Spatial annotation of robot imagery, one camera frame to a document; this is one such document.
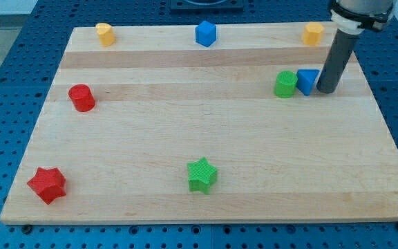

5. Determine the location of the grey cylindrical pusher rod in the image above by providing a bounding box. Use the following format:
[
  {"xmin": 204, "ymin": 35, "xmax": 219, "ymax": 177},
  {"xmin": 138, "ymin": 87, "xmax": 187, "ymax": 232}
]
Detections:
[{"xmin": 316, "ymin": 29, "xmax": 359, "ymax": 94}]

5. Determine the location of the blue triangle block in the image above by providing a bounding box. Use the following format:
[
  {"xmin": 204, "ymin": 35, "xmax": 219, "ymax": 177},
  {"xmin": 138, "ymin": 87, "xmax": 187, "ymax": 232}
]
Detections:
[{"xmin": 296, "ymin": 69, "xmax": 319, "ymax": 96}]

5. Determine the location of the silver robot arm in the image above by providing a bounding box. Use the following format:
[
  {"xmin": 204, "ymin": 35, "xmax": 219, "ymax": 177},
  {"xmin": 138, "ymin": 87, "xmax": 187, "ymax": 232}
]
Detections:
[{"xmin": 316, "ymin": 0, "xmax": 396, "ymax": 94}]

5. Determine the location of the green cylinder block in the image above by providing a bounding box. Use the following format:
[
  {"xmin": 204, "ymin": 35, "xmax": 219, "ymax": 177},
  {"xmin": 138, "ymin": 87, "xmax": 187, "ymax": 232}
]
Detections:
[{"xmin": 274, "ymin": 71, "xmax": 298, "ymax": 98}]

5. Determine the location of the yellow hexagon block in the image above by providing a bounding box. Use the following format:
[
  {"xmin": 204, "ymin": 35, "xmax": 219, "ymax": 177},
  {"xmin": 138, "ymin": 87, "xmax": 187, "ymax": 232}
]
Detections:
[{"xmin": 302, "ymin": 21, "xmax": 325, "ymax": 46}]

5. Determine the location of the blue cube block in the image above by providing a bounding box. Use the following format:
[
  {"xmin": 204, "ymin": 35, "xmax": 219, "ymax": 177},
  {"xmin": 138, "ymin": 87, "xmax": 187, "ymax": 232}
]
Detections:
[{"xmin": 195, "ymin": 21, "xmax": 217, "ymax": 47}]

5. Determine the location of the green star block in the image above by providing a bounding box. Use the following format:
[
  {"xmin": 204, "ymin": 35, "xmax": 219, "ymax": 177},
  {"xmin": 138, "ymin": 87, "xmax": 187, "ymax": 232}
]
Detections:
[{"xmin": 187, "ymin": 157, "xmax": 218, "ymax": 194}]

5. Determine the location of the wooden board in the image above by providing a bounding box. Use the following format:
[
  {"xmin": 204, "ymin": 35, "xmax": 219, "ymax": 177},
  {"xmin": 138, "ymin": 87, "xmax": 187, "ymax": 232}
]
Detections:
[{"xmin": 0, "ymin": 22, "xmax": 398, "ymax": 225}]

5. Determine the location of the yellow heart block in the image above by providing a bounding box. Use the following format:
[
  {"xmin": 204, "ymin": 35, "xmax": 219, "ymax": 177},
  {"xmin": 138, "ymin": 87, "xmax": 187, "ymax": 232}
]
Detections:
[{"xmin": 95, "ymin": 23, "xmax": 115, "ymax": 47}]

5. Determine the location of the red cylinder block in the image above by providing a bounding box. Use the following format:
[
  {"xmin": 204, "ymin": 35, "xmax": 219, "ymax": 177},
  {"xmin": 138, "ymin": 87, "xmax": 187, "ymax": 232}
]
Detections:
[{"xmin": 68, "ymin": 84, "xmax": 95, "ymax": 112}]

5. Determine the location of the red star block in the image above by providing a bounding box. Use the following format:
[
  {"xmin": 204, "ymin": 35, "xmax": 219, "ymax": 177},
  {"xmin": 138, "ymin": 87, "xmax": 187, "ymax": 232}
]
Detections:
[{"xmin": 27, "ymin": 167, "xmax": 66, "ymax": 205}]

